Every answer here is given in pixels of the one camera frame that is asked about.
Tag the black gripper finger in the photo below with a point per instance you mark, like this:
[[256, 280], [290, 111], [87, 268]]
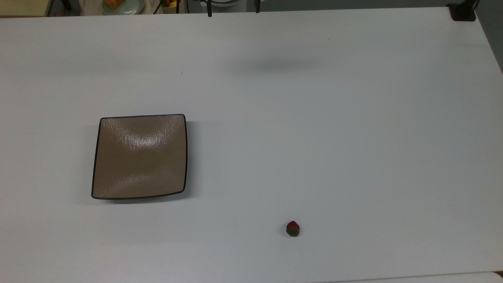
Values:
[[257, 5], [209, 8]]

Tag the red strawberry with green top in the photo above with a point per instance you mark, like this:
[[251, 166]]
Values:
[[292, 228]]

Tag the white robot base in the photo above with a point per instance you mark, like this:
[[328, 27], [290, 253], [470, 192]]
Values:
[[228, 3]]

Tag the pale green round plate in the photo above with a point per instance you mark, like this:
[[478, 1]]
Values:
[[133, 8]]

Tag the brown square ceramic plate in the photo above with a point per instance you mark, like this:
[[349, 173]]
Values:
[[140, 157]]

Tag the box of mixed fruit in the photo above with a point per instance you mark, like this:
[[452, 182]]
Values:
[[171, 5]]

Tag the orange food piece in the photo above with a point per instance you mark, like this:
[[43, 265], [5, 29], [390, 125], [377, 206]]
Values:
[[114, 3]]

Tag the light wooden cabinet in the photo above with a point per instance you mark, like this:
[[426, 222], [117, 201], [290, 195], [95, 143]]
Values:
[[23, 7]]

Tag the black table clamp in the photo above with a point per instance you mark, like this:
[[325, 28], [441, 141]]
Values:
[[462, 11]]

